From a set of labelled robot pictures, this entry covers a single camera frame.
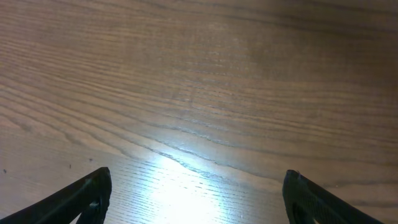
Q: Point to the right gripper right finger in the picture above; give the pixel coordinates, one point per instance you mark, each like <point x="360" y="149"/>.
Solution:
<point x="308" y="203"/>

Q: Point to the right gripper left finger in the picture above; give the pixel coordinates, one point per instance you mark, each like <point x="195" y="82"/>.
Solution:
<point x="86" y="201"/>

